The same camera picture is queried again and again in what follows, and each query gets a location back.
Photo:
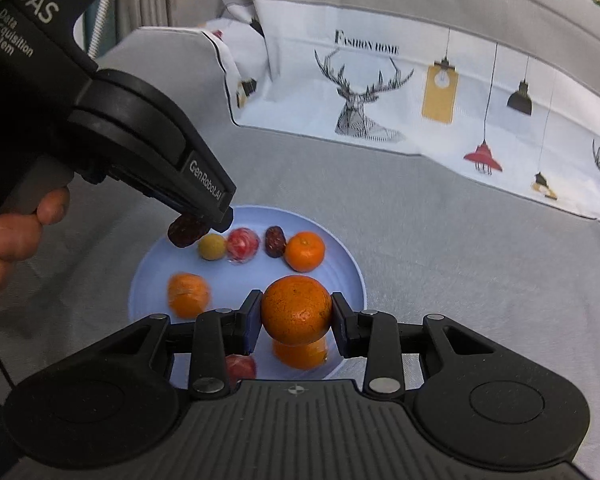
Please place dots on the deer printed white cloth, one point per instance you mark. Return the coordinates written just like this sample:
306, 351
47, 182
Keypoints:
305, 85

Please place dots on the mandarin orange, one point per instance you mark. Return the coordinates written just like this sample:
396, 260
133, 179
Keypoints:
305, 252

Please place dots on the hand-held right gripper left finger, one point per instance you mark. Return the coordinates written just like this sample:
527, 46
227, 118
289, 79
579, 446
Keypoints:
253, 321

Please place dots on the grey pleated curtain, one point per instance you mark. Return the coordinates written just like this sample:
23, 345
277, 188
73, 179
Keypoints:
130, 5

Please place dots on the plastic-wrapped red fruit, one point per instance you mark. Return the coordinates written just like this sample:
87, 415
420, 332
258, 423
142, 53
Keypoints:
242, 245

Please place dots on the light blue plate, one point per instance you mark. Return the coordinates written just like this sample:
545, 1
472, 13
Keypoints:
230, 280

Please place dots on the plastic-wrapped orange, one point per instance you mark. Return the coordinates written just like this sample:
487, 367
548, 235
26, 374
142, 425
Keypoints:
188, 296

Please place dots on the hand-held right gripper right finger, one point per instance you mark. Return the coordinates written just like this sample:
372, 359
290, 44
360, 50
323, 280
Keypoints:
339, 326

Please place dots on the yellow-green round fruit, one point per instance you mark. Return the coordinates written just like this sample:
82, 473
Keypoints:
213, 247

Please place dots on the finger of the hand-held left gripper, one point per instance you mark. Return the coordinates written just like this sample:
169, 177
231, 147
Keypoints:
207, 180

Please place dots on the dark red date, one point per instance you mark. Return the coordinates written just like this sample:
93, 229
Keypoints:
275, 242
182, 236

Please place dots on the person's left hand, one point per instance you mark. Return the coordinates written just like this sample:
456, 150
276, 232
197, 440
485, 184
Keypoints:
10, 240

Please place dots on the red apple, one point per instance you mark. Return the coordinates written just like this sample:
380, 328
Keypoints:
242, 367

